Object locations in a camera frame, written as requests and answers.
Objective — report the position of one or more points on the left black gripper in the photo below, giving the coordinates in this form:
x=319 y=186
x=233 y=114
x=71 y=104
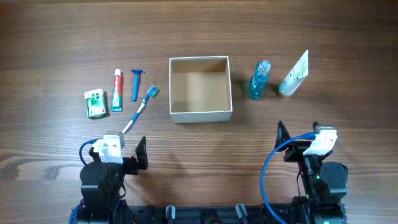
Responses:
x=132 y=165

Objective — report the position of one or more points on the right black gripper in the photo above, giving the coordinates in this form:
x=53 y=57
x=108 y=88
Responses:
x=296 y=148

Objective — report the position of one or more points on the white lotion tube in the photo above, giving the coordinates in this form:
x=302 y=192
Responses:
x=295 y=77

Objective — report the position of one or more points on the blue mouthwash bottle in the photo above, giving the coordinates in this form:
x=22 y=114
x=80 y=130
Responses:
x=259 y=79

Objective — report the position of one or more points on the green Dettol soap bar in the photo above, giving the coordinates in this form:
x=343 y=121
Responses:
x=95 y=103

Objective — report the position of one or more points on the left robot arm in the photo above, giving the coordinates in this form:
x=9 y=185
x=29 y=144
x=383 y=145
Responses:
x=101 y=182

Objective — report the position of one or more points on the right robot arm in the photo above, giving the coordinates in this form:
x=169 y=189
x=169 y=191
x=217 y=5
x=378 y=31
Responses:
x=324 y=182

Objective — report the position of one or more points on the red teal toothpaste tube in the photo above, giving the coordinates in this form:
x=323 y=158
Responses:
x=116 y=104

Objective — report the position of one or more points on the blue disposable razor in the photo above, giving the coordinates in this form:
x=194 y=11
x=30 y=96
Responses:
x=137 y=75

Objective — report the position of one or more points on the blue white toothbrush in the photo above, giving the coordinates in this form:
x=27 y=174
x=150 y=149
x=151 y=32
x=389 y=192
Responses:
x=150 y=94

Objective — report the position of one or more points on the white cardboard box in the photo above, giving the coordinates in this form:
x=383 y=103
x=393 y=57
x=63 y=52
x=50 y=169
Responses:
x=200 y=89

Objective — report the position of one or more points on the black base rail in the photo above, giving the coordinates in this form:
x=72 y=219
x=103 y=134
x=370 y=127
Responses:
x=254 y=214

